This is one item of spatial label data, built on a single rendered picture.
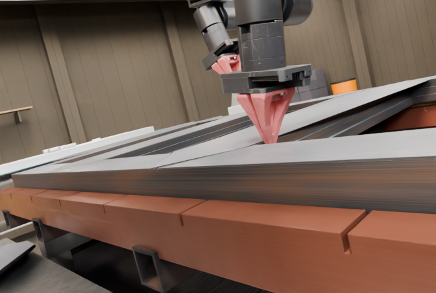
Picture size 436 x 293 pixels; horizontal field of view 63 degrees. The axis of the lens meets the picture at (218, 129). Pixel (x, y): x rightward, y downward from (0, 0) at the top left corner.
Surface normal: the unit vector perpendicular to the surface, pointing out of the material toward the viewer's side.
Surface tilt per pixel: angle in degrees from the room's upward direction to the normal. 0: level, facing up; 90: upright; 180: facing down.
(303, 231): 90
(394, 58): 90
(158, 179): 90
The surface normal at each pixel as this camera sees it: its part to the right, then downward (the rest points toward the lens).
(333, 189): -0.70, 0.22
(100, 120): 0.59, -0.08
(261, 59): -0.15, 0.22
